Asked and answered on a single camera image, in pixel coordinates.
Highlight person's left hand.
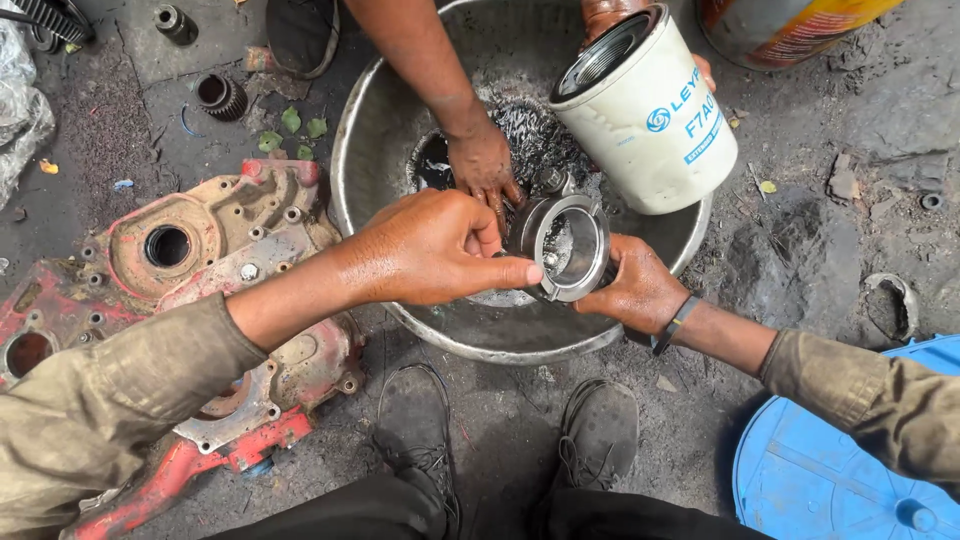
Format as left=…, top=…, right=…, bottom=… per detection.
left=347, top=187, right=546, bottom=309

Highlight person's right hand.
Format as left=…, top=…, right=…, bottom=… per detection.
left=573, top=233, right=693, bottom=339

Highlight steel ring housing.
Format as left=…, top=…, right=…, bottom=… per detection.
left=508, top=191, right=613, bottom=305

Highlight black wristband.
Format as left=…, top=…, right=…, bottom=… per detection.
left=650, top=294, right=704, bottom=358

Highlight steel hex bolt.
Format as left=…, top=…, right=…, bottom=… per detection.
left=538, top=168, right=577, bottom=198

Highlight person's black right shoe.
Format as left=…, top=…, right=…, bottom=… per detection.
left=558, top=378, right=641, bottom=493

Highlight person's black shoe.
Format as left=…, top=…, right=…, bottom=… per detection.
left=558, top=378, right=641, bottom=493
left=372, top=363, right=462, bottom=520

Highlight white oil filter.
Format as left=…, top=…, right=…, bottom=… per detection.
left=548, top=3, right=741, bottom=217

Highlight person's black left shoe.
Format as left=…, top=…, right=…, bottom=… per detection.
left=372, top=363, right=462, bottom=520

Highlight large steel basin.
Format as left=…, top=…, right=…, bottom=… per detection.
left=330, top=0, right=714, bottom=367

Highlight blue plastic lid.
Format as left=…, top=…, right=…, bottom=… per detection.
left=732, top=333, right=960, bottom=540

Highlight person's black trousers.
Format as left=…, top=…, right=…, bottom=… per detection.
left=201, top=471, right=775, bottom=540

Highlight yellow orange can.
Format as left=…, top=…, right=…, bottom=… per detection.
left=695, top=0, right=906, bottom=72

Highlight red engine cover casting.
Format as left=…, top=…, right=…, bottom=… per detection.
left=0, top=158, right=367, bottom=540

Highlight dark toothed gear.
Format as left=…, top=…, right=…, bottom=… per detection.
left=192, top=72, right=249, bottom=123

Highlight dark steel bushing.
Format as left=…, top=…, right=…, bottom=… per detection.
left=153, top=3, right=201, bottom=47

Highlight clear plastic sheet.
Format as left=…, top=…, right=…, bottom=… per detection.
left=0, top=18, right=58, bottom=213

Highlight black toothed belt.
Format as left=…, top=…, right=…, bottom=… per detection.
left=0, top=0, right=96, bottom=48

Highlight bent grey metal ring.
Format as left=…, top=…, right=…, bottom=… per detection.
left=861, top=271, right=921, bottom=345

